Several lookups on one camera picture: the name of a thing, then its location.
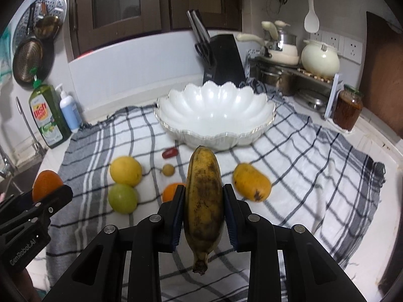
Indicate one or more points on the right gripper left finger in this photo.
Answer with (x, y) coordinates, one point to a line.
(97, 273)

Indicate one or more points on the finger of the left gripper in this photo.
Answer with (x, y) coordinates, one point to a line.
(27, 209)
(10, 202)

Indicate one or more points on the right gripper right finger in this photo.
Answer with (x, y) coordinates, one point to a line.
(286, 262)

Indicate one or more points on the orange mandarin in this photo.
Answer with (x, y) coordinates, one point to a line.
(169, 192)
(47, 182)

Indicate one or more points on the green apple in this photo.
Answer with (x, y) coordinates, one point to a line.
(123, 198)

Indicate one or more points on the yellow lemon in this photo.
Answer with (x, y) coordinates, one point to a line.
(126, 170)

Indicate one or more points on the yellow mango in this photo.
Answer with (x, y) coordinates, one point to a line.
(251, 183)

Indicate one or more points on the spotted yellow banana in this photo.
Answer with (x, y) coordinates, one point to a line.
(204, 216)

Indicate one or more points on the chrome kitchen faucet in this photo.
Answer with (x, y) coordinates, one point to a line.
(9, 169)

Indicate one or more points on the black kitchen scissors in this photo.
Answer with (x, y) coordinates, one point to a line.
(204, 50)

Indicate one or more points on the operator hand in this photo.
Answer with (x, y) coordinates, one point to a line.
(20, 287)

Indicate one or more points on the thin chrome water tap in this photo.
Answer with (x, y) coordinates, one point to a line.
(39, 149)

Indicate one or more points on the grey checked cloth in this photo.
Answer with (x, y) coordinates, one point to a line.
(318, 180)

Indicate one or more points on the green dish soap bottle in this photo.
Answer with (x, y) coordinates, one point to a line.
(45, 110)

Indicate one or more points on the blue pump bottle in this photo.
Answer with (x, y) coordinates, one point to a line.
(69, 109)

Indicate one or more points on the small tan longan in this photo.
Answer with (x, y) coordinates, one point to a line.
(168, 170)

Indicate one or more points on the red grape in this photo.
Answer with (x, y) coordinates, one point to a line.
(170, 153)

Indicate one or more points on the perforated frying pan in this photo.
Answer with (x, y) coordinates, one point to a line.
(33, 58)

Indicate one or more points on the small brass ladle pan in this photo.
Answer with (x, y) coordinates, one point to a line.
(48, 26)

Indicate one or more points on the glass jar red sauce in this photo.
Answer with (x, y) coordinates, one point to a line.
(348, 107)

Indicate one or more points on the metal countertop rack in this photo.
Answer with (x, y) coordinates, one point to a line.
(312, 92)

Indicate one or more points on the white scalloped bowl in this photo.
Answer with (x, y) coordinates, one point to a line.
(219, 117)

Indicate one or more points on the steel pot under rack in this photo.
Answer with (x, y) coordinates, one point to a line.
(280, 79)

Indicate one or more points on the round steel steamer plate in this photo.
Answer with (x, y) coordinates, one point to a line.
(54, 8)

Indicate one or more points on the brown wooden cutting board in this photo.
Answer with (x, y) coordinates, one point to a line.
(381, 81)

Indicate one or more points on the cream ceramic pot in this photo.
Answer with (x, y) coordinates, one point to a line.
(320, 59)

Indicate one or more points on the black knife block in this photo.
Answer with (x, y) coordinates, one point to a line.
(229, 67)

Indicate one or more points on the cream saucepan with lid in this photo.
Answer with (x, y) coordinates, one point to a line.
(280, 47)

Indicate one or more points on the white rice paddle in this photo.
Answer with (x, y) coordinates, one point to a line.
(311, 21)

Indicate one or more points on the dark wooden window frame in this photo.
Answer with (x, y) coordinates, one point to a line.
(98, 23)

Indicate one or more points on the white wall power socket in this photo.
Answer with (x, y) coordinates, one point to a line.
(347, 47)

